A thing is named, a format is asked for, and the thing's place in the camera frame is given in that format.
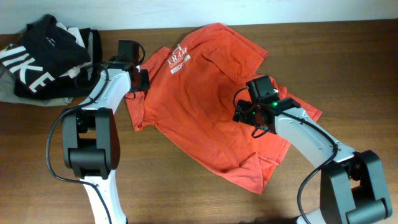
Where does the red printed t-shirt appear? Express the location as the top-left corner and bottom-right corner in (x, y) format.
(124, 22), (323, 195)

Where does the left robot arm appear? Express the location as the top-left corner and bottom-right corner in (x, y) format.
(62, 40), (150, 224)

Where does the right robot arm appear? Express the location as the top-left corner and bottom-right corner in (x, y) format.
(233, 76), (393, 224)

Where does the white folded garment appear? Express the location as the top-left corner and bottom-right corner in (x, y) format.
(56, 22), (92, 78)

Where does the black folded garment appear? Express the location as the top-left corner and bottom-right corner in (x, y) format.
(14, 28), (103, 100)

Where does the black Nike t-shirt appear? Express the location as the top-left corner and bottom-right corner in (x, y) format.
(1, 14), (75, 94)

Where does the grey folded garment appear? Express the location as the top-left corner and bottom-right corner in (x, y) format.
(1, 65), (73, 107)

